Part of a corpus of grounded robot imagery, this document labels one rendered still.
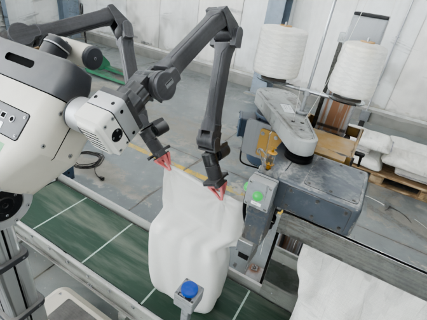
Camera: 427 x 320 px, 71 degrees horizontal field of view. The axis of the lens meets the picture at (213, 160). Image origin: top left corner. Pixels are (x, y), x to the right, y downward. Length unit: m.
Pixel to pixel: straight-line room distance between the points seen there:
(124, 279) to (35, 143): 1.09
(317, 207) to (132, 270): 1.19
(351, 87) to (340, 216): 0.39
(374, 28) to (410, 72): 4.76
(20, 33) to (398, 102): 5.60
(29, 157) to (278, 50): 0.78
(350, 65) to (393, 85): 4.99
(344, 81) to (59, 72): 0.80
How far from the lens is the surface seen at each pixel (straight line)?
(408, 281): 1.18
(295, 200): 0.88
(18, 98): 0.92
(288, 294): 1.70
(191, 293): 1.14
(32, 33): 1.27
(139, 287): 1.73
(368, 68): 1.02
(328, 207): 0.87
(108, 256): 1.87
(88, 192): 2.29
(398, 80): 5.99
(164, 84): 0.83
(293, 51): 1.06
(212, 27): 1.03
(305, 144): 0.93
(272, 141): 1.25
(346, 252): 1.14
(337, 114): 1.28
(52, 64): 0.89
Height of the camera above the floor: 1.78
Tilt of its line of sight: 30 degrees down
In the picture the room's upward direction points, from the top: 9 degrees clockwise
